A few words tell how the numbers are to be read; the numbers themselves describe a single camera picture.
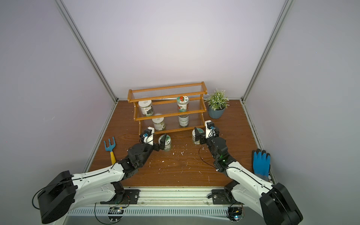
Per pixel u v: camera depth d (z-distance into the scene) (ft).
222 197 2.38
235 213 2.26
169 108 2.95
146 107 2.78
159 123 3.07
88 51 2.93
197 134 2.33
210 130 2.17
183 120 3.11
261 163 2.77
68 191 1.37
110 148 3.03
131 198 2.38
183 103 2.87
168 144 2.79
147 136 2.12
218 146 1.93
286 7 2.30
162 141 2.35
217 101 3.11
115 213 2.37
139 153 1.93
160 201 2.38
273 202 1.29
